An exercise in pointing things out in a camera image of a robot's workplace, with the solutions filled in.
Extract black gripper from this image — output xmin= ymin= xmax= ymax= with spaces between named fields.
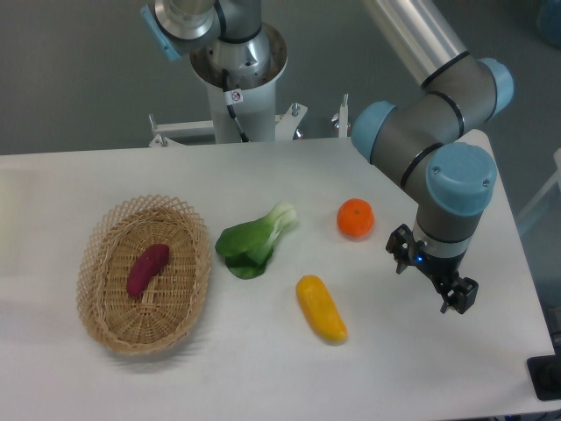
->
xmin=386 ymin=224 xmax=479 ymax=314

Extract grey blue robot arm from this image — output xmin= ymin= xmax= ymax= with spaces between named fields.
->
xmin=141 ymin=1 xmax=514 ymax=313

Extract woven wicker basket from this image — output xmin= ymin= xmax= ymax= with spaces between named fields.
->
xmin=77 ymin=195 xmax=211 ymax=355

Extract purple sweet potato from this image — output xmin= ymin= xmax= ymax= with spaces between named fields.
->
xmin=126 ymin=243 xmax=170 ymax=296

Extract orange mandarin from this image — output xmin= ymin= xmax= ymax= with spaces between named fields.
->
xmin=337 ymin=198 xmax=375 ymax=239

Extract yellow squash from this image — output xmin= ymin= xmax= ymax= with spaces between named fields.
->
xmin=295 ymin=275 xmax=348 ymax=345

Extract black device at table edge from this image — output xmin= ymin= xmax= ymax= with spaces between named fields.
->
xmin=527 ymin=354 xmax=560 ymax=401

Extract green bok choy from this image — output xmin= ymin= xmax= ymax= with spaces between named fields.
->
xmin=215 ymin=202 xmax=298 ymax=280

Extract white side frame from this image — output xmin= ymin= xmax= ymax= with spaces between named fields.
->
xmin=515 ymin=149 xmax=560 ymax=234

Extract white metal base frame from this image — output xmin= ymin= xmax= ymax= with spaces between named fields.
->
xmin=147 ymin=93 xmax=352 ymax=148

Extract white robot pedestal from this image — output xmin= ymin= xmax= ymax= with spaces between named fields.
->
xmin=189 ymin=23 xmax=288 ymax=144

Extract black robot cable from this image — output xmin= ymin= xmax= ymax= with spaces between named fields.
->
xmin=221 ymin=68 xmax=252 ymax=144

